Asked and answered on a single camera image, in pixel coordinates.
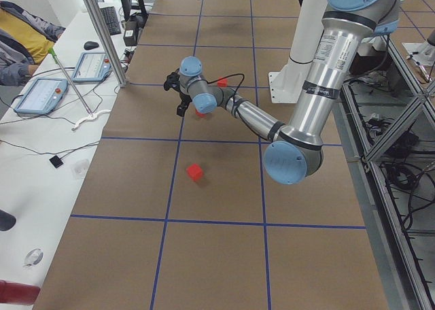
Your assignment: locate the seated person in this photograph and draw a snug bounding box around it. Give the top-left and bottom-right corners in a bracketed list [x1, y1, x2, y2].
[1, 1, 66, 86]

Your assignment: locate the red cylinder object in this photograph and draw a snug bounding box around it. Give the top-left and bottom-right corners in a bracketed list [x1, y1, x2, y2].
[1, 280, 40, 306]

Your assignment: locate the aluminium frame post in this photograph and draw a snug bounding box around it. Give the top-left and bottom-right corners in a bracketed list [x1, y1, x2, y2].
[83, 0, 127, 88]

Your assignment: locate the metal rod green tip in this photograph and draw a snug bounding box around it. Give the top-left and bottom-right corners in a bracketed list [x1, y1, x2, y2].
[48, 48, 93, 116]

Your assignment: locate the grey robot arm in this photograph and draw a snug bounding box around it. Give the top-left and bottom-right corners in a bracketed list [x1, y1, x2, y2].
[164, 0, 400, 185]

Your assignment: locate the clear plastic bag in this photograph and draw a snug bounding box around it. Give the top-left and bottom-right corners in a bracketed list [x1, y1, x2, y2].
[70, 159, 90, 179]

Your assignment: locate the black computer mouse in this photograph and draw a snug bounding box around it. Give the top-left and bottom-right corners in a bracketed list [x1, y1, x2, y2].
[83, 41, 99, 50]

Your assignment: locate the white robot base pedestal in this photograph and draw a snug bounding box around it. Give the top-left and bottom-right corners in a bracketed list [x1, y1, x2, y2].
[268, 71, 300, 104]

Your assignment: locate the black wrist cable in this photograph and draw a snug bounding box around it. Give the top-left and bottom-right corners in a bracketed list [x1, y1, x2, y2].
[207, 73, 246, 95]

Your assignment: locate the blue teach pendant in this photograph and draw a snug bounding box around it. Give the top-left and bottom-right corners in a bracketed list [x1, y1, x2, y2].
[14, 78, 69, 115]
[72, 52, 111, 83]

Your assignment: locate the blue teach pendant near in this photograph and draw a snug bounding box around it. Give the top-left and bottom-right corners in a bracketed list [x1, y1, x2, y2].
[14, 78, 69, 115]

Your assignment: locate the red block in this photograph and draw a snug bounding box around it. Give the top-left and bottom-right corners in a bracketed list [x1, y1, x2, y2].
[186, 163, 204, 182]
[217, 78, 228, 87]
[195, 109, 207, 118]

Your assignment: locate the blue teach pendant far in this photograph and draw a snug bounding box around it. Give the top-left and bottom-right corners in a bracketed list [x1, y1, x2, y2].
[72, 52, 111, 83]

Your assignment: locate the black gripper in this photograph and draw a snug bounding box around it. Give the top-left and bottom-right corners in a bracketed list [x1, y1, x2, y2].
[163, 71, 190, 116]

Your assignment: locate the black keyboard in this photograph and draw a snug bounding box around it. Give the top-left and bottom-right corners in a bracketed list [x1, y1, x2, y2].
[100, 6, 122, 35]

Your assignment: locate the small black box device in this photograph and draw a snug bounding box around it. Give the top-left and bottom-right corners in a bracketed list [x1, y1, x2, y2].
[49, 155, 64, 169]

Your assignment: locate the black power adapter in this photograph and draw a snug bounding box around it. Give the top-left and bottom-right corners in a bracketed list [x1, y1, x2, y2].
[123, 20, 139, 47]

